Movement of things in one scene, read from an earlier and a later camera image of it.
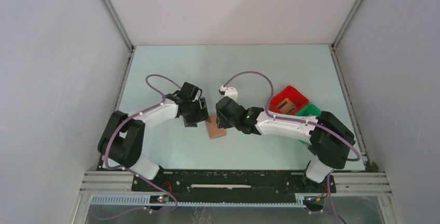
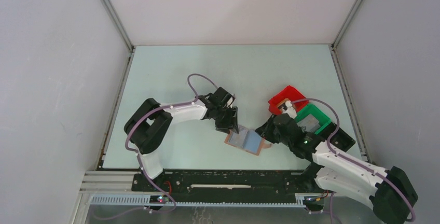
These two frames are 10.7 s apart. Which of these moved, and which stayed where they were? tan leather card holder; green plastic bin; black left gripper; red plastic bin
Moved: black left gripper; tan leather card holder
Stayed: red plastic bin; green plastic bin
